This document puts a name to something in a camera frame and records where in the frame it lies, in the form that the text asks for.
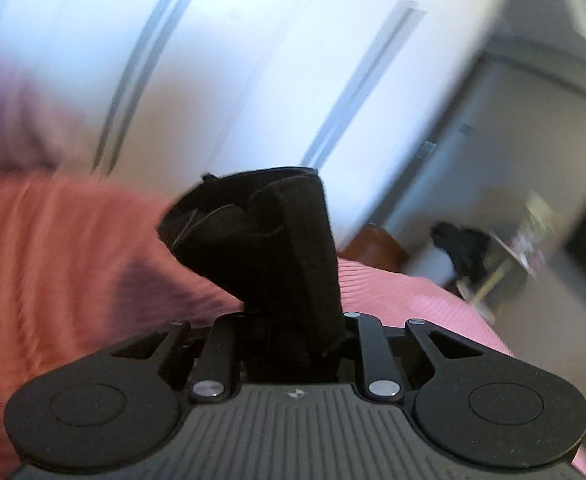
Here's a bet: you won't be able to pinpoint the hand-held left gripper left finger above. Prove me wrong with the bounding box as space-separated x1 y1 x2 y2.
110 315 237 404

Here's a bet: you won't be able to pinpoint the brown rounded furniture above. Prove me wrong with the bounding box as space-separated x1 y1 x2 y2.
342 225 410 275

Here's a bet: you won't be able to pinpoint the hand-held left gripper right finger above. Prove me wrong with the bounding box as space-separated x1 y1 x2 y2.
345 312 484 404

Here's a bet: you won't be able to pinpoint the pink ribbed blanket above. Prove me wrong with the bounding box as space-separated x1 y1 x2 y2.
0 172 586 480

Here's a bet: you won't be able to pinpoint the dark cloth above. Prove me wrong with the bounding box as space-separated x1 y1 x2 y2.
431 222 492 287

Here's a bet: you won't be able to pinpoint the black metal bed headboard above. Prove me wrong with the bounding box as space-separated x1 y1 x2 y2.
90 0 427 176

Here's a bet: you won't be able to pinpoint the white side table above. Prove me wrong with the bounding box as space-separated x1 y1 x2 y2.
457 190 560 311

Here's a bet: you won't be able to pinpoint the black pants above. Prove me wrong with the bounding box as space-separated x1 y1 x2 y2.
157 166 347 384

